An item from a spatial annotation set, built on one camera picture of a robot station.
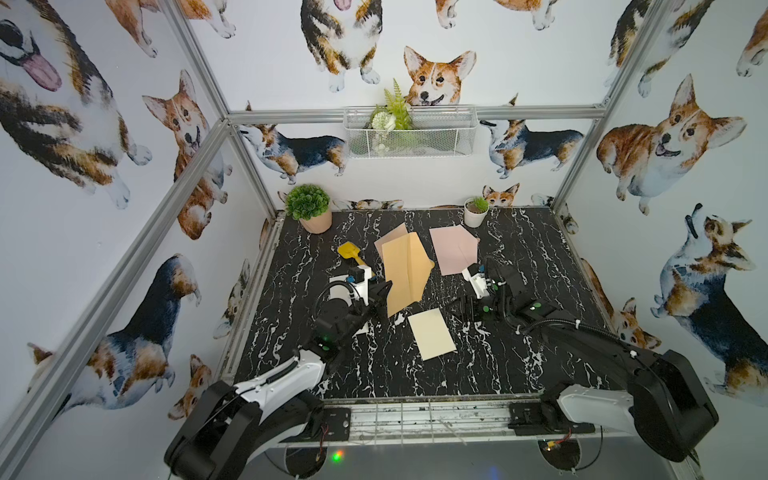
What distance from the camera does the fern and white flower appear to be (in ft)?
2.66

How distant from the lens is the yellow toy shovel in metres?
1.06

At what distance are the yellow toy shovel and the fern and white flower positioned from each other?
0.38 m
